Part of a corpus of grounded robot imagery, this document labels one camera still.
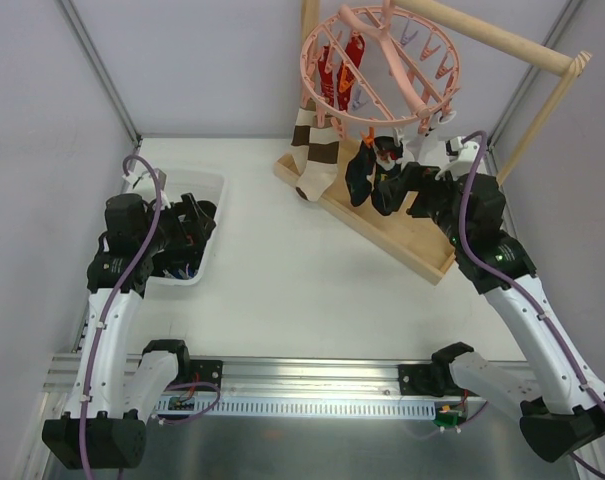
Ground navy green striped sock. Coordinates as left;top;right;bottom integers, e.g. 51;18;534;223
345;140;378;207

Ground santa pattern sock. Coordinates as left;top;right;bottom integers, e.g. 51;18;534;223
370;134;417;217

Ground orange clothes peg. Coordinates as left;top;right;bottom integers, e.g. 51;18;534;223
360;127;375;149

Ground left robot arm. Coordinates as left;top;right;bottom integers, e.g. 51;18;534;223
42;193;220;478

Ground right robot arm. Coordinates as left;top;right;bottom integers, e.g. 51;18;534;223
372;162;605;462

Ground pink round clip hanger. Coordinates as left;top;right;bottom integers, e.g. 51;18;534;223
299;1;460;134

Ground black white patterned sock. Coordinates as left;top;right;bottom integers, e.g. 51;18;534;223
163;265;198;282

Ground white sock black stripes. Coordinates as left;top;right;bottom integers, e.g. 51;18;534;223
405;125;440;164

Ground white clothes peg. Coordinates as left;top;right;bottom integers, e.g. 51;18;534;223
392;128;404;157

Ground cream sock brown toe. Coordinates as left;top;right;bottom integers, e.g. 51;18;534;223
290;100;315;174
296;113;340;202

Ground purple clothes peg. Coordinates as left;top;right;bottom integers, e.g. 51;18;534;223
400;22;419;46

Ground green circuit board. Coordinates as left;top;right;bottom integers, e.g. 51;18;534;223
433;405;468;431

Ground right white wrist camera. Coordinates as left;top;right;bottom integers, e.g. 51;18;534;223
435;136;485;180

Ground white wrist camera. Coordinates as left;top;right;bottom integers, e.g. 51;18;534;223
123;169;167;197
435;136;485;180

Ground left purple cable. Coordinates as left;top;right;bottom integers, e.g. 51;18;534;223
76;154;222;480

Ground purple cable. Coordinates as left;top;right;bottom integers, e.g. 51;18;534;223
454;130;605;480
76;154;222;480

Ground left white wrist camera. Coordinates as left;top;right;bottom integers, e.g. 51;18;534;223
123;169;167;197

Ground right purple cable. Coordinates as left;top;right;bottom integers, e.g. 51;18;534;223
454;130;605;480

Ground wooden hanging frame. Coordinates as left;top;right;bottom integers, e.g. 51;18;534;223
300;0;595;186

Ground aluminium mounting rail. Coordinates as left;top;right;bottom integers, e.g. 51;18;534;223
41;353;533;422

